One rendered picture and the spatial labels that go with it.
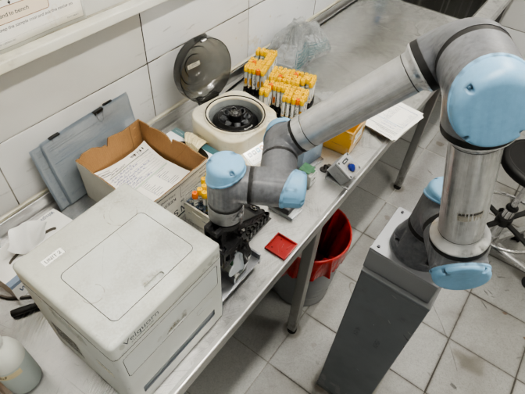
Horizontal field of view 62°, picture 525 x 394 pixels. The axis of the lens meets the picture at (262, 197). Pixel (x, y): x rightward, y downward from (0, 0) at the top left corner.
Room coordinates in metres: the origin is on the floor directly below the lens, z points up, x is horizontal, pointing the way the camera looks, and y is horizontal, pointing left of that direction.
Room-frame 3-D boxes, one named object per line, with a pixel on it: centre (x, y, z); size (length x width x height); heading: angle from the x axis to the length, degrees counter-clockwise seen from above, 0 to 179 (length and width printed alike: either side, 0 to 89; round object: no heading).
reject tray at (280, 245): (0.73, -0.06, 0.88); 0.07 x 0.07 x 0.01; 57
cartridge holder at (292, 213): (0.87, -0.07, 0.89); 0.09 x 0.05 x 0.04; 57
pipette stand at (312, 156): (1.09, -0.14, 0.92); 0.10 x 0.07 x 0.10; 139
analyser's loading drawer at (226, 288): (0.59, 0.08, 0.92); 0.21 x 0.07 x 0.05; 147
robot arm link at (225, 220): (0.59, 0.07, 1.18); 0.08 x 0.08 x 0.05
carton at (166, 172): (0.89, 0.35, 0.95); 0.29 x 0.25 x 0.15; 57
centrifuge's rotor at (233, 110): (1.17, 0.11, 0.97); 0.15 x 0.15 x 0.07
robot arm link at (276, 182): (0.60, -0.03, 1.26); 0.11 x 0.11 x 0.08; 88
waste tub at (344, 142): (1.22, -0.25, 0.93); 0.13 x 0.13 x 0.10; 62
